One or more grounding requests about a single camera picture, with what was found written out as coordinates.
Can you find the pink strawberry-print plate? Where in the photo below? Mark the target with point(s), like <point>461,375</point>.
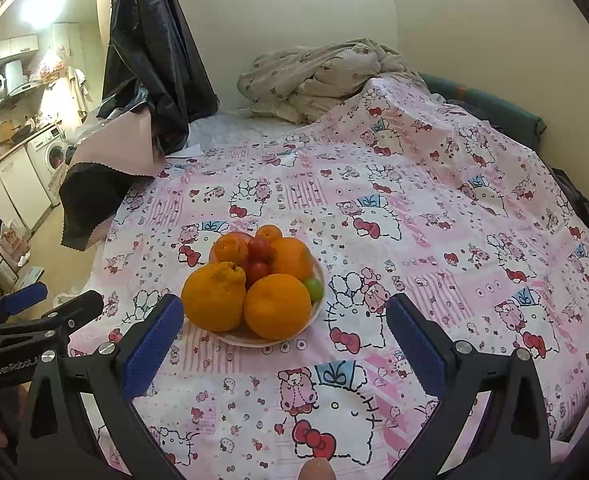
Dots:
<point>244,341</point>

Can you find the small green tomato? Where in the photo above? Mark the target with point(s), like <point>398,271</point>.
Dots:
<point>314,289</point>

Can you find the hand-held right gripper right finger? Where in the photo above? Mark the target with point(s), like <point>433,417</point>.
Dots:
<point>417,345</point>

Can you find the white paper sheet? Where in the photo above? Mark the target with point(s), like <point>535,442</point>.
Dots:
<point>184,151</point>

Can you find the white kitchen appliance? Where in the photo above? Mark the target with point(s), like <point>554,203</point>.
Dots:
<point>14,77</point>

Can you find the white base cabinets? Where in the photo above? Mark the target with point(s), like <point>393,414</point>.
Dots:
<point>12,187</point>

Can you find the person's right hand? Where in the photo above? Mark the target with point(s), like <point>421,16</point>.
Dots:
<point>317,471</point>

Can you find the red apple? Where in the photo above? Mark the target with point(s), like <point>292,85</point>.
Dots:
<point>242,234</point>

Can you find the dark bag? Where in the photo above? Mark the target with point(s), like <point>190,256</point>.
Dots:
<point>577,202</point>

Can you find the bumpy necked orange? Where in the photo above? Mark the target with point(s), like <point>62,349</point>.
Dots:
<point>214,297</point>

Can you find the white washing machine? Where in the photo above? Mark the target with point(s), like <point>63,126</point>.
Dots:
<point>49,160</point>

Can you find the pink cartoon-print blanket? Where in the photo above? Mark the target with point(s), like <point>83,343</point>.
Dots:
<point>424,220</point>

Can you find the white wall cabinets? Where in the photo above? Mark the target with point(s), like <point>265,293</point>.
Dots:
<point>9,50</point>

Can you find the large round orange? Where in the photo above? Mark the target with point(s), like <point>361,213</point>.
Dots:
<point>292,257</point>
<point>277,306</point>

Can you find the round red tomato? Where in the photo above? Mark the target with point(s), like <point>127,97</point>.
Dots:
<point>257,269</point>

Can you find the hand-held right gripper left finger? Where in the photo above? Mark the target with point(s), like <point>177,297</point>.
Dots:
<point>154,345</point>

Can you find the small mandarin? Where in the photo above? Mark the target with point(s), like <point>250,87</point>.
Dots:
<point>268,233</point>
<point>230,250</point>

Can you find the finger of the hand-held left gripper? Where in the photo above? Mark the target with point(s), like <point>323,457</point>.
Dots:
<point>24,297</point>
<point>74,307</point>

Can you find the pink cloth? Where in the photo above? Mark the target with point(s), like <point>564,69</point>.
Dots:
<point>124,145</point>

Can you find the teal headboard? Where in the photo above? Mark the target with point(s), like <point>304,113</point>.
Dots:
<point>494,107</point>

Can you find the oval red tomato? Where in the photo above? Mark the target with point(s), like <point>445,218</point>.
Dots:
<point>259,247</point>

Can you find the crumpled beige quilt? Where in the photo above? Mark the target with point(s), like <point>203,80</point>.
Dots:
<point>324,80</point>

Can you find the shiny black plastic sheet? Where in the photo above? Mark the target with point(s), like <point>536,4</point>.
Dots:
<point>154,50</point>

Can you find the hanging pink plastic bag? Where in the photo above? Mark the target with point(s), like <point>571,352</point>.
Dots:
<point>52,66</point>

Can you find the black cloth zigzag edge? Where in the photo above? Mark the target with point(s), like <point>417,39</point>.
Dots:
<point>94,200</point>

